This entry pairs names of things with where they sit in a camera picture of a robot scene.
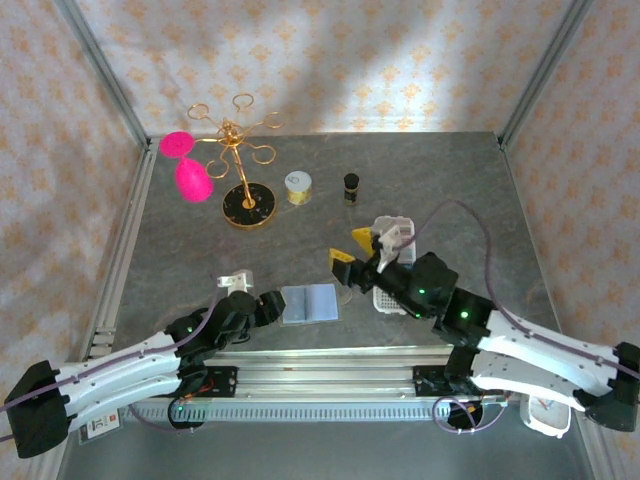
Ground gold jar with white lid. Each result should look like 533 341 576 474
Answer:
284 171 315 206

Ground small dark bottle black cap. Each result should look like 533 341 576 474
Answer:
342 172 361 207

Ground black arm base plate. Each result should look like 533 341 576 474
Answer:
412 364 481 399
169 365 240 400

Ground pink fluffy earrings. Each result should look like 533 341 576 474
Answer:
173 156 215 204

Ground round pink makeup puff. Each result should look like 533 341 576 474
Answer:
159 130 195 160

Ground aluminium frame post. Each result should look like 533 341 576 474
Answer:
53 0 154 151
497 0 594 151

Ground gold wire jewelry stand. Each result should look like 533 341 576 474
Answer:
187 93 288 230

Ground pale blue folding card holder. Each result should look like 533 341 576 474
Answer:
280 283 340 327

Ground aluminium mounting rail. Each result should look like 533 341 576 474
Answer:
169 344 521 405

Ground white square alarm clock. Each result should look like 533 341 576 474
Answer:
519 394 571 440

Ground white mesh plastic basket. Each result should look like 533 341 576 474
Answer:
372 215 419 316

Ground black and white label tag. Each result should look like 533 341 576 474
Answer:
82 413 124 444

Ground black round controller puck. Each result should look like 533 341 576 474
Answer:
168 397 206 430
446 399 487 432

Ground grey slotted cable duct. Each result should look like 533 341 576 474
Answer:
122 403 506 422

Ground aluminium table side rail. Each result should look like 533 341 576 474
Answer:
88 144 159 349

